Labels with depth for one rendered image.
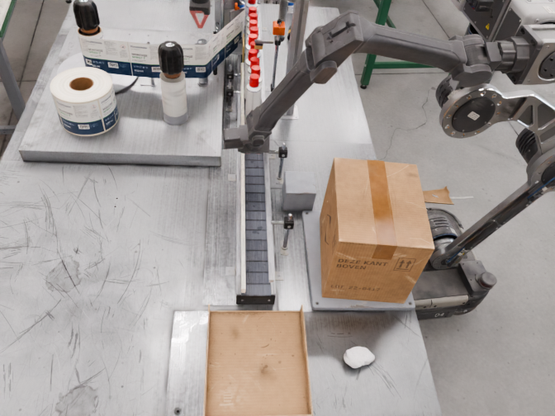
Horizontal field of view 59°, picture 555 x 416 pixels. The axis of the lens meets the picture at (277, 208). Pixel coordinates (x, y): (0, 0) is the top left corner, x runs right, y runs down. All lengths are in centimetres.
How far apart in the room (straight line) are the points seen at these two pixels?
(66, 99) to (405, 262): 118
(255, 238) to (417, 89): 257
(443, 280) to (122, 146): 149
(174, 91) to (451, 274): 146
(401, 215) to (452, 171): 196
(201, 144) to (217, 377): 83
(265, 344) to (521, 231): 205
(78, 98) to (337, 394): 121
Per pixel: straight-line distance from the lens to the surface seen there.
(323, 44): 114
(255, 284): 140
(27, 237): 166
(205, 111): 191
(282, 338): 138
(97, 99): 177
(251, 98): 177
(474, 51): 132
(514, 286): 284
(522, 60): 136
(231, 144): 149
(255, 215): 155
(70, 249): 159
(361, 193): 134
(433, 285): 234
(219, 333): 138
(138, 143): 180
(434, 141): 343
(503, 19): 150
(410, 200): 136
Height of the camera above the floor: 207
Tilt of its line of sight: 49 degrees down
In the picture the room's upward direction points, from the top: 8 degrees clockwise
